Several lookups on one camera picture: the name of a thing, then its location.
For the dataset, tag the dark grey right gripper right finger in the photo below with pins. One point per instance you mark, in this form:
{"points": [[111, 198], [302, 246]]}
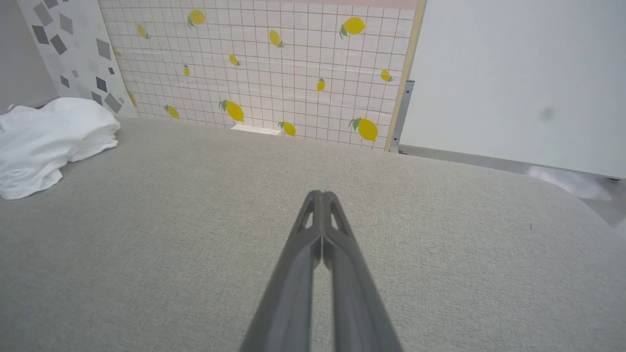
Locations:
{"points": [[352, 293]]}

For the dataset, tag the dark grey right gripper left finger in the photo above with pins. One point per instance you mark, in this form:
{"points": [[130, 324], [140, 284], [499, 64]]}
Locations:
{"points": [[293, 274]]}

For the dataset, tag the white t-shirt with grey stitching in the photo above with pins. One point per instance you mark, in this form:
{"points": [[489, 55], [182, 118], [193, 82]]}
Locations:
{"points": [[49, 142]]}

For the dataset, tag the small white flat block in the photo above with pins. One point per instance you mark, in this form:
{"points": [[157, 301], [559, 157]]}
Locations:
{"points": [[254, 129]]}

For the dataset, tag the lemon print tile panel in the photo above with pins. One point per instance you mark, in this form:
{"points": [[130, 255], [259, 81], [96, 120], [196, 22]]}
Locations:
{"points": [[293, 73]]}

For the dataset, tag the light wooden edge strip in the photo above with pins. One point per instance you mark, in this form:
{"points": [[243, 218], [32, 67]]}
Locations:
{"points": [[405, 83]]}

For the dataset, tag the white crumpled sheet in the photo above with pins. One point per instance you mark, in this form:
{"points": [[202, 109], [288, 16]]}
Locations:
{"points": [[572, 182]]}

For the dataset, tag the plain white board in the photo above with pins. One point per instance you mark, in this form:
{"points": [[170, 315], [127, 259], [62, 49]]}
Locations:
{"points": [[513, 73]]}

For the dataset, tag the terrazzo pattern panel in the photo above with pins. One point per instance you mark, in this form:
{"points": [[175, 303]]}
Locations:
{"points": [[78, 49]]}

